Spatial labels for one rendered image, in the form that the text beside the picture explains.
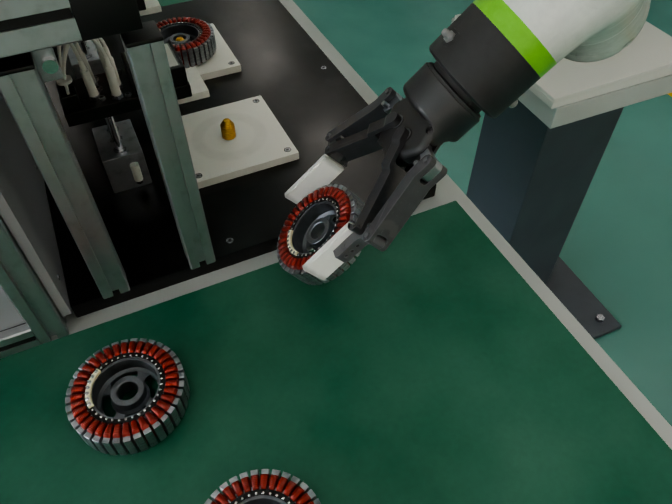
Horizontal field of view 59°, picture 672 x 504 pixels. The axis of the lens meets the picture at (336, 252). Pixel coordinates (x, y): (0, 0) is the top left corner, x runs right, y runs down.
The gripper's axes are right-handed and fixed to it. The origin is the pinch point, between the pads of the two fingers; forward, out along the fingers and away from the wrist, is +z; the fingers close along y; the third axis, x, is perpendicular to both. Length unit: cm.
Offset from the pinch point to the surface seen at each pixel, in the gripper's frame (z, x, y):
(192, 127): 11.2, 6.3, 28.1
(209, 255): 12.1, 4.7, 3.3
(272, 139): 3.9, -1.5, 23.0
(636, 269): -14, -127, 49
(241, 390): 14.3, 0.3, -12.5
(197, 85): 3.1, 11.6, 22.2
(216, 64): 6.9, 3.9, 43.9
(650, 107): -52, -156, 118
